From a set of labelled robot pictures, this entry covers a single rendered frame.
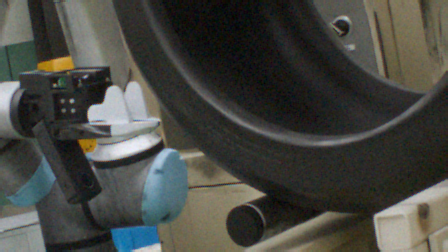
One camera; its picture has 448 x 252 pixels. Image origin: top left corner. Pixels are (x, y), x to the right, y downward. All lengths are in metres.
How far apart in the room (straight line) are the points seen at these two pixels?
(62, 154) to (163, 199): 0.40
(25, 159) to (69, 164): 0.15
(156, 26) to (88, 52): 0.61
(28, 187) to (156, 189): 0.27
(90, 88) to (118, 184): 0.42
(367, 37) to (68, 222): 0.58
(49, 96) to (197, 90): 0.31
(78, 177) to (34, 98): 0.12
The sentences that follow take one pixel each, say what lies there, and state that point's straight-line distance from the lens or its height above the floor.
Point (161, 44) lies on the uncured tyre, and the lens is 1.23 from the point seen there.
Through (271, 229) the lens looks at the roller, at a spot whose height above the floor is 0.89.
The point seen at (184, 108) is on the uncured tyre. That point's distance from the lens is 1.23.
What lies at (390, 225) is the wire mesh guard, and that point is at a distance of 0.54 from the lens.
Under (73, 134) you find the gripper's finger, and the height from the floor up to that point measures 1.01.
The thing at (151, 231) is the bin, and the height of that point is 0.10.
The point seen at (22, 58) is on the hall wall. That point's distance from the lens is 9.63.
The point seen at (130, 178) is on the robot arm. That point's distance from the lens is 1.86.
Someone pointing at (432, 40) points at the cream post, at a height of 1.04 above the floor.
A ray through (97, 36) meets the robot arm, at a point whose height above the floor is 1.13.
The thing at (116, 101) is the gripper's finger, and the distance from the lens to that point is 1.42.
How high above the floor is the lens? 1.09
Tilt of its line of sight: 3 degrees down
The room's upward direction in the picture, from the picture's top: 11 degrees counter-clockwise
